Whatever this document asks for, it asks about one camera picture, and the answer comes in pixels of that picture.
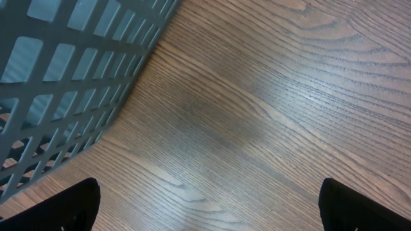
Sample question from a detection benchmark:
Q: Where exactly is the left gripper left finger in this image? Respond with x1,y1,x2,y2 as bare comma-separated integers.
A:
1,178,101,231

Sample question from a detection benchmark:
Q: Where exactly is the grey plastic shopping basket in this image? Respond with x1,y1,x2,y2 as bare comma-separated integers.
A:
1,0,179,201

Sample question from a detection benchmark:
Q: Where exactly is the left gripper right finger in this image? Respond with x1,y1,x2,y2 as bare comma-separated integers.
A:
319,178,410,231

